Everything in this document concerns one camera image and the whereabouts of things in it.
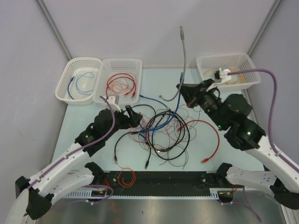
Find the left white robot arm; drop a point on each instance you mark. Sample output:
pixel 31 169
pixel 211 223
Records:
pixel 58 178

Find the black mounting base plate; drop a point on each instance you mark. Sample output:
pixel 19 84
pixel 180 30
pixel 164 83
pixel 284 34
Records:
pixel 163 183

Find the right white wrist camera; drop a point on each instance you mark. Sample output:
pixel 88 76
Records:
pixel 223 78

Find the middle white plastic basket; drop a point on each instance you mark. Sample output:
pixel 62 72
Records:
pixel 119 76

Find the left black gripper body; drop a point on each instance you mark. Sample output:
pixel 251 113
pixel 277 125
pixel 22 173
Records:
pixel 121 122

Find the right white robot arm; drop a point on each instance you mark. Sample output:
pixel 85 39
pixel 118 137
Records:
pixel 281 181

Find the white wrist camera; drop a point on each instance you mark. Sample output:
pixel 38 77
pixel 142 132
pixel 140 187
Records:
pixel 112 101
pixel 223 78

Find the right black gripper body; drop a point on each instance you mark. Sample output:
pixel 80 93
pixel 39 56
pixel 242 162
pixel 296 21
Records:
pixel 205 100

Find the white slotted cable duct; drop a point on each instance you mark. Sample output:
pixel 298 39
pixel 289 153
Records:
pixel 87 194

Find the left white plastic basket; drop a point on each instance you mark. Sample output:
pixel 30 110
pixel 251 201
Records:
pixel 77 82

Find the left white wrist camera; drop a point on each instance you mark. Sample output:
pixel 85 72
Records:
pixel 112 101

